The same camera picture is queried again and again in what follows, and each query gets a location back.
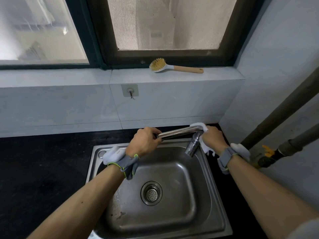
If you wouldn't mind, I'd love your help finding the blurred beige outdoor unit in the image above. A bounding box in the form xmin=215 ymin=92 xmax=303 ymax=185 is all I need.
xmin=135 ymin=0 xmax=176 ymax=49

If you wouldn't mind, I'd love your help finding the white cleaning cloth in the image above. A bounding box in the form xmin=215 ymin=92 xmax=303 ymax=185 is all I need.
xmin=190 ymin=122 xmax=217 ymax=157

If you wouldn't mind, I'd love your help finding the person's right hand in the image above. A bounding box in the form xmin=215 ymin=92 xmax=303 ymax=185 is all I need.
xmin=199 ymin=125 xmax=230 ymax=156

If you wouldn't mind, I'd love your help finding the black framed window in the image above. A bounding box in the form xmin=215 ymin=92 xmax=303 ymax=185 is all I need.
xmin=0 ymin=0 xmax=266 ymax=70

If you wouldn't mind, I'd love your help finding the grey gas pipe with valve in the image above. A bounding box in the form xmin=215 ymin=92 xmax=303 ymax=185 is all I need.
xmin=257 ymin=123 xmax=319 ymax=168

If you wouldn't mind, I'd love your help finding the white outdoor air conditioner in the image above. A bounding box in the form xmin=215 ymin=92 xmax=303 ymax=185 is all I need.
xmin=10 ymin=0 xmax=68 ymax=32

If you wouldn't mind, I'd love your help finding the dark thick pipe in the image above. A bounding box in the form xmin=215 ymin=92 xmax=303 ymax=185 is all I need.
xmin=240 ymin=67 xmax=319 ymax=150

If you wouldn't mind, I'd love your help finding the steel faucet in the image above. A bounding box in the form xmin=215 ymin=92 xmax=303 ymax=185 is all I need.
xmin=157 ymin=125 xmax=205 ymax=158

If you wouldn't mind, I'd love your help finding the person's left hand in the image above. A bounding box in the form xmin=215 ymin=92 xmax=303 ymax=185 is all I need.
xmin=124 ymin=127 xmax=162 ymax=160

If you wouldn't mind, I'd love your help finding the yellow valve handle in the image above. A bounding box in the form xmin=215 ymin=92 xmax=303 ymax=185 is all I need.
xmin=262 ymin=145 xmax=275 ymax=158

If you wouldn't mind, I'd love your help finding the person's white shirt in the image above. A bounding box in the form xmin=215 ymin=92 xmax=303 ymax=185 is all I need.
xmin=286 ymin=217 xmax=319 ymax=239

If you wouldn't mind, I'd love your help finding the clear adhesive wall hook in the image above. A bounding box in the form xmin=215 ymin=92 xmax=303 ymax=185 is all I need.
xmin=121 ymin=84 xmax=139 ymax=100

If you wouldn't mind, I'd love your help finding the stainless steel sink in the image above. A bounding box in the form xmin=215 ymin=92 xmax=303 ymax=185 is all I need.
xmin=85 ymin=138 xmax=234 ymax=239

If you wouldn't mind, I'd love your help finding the white left wrist tracker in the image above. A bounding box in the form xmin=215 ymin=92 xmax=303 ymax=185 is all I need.
xmin=102 ymin=146 xmax=140 ymax=181

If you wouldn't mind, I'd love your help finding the white wrist tracker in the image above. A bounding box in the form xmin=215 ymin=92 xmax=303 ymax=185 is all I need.
xmin=102 ymin=146 xmax=140 ymax=181
xmin=217 ymin=143 xmax=251 ymax=175

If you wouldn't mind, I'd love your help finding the white right wrist tracker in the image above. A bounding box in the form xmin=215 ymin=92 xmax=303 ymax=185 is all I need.
xmin=217 ymin=143 xmax=251 ymax=175

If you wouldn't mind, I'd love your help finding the steel sink drain strainer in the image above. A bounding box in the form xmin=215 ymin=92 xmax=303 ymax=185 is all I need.
xmin=140 ymin=181 xmax=163 ymax=206

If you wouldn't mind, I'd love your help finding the person's right forearm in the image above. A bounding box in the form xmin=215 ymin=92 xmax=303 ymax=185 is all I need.
xmin=227 ymin=155 xmax=319 ymax=239

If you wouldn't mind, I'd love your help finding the person's left forearm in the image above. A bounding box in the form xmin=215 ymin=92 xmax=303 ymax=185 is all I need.
xmin=26 ymin=165 xmax=125 ymax=239

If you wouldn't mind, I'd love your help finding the dish brush with wooden handle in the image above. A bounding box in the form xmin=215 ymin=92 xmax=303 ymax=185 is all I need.
xmin=149 ymin=58 xmax=204 ymax=74

